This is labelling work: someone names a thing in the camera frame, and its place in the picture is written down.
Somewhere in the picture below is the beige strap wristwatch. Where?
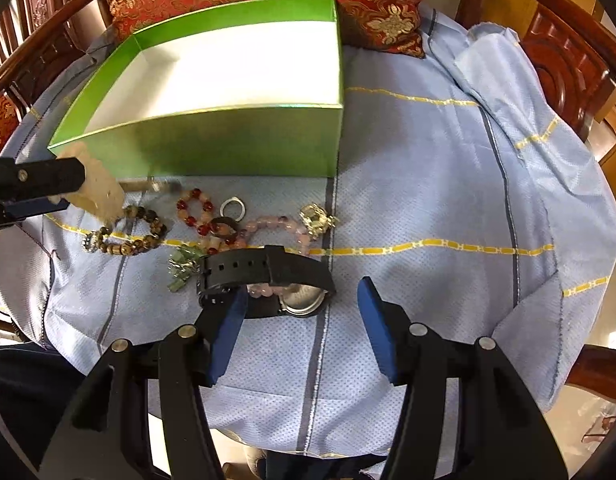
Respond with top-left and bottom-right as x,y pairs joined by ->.
47,142 -> 184,224

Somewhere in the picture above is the black strap wristwatch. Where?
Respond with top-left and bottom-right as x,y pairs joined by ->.
196,245 -> 336,318

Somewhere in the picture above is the green jade charm pendant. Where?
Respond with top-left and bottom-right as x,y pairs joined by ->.
168,245 -> 206,292

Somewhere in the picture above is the gold silver charm brooch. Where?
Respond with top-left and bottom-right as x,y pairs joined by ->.
299,203 -> 339,240

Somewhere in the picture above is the dark wooden armchair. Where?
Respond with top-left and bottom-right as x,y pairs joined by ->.
0,9 -> 616,418

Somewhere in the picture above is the light blue checked cloth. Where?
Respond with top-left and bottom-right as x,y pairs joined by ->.
8,0 -> 616,458

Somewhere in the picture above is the green cardboard box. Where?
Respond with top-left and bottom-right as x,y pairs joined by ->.
48,0 -> 344,179

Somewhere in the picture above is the red and pink bead bracelet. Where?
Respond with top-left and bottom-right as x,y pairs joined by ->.
175,187 -> 249,256

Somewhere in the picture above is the dark ring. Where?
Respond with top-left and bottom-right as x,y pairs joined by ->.
209,216 -> 240,239

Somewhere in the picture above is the silver ring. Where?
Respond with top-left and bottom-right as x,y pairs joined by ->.
219,196 -> 248,224

